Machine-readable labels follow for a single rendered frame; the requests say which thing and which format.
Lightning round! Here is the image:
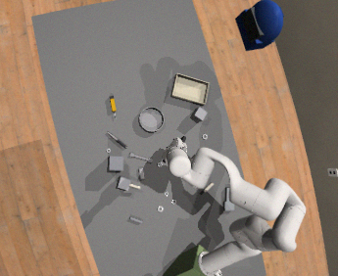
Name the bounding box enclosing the beige open box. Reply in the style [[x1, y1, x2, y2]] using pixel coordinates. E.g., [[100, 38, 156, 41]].
[[171, 73, 210, 106]]

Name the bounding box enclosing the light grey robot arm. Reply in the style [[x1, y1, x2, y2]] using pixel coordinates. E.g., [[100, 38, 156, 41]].
[[167, 146, 306, 276]]

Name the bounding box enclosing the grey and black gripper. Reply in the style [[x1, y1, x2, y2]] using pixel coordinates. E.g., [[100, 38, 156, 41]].
[[162, 136, 187, 163]]

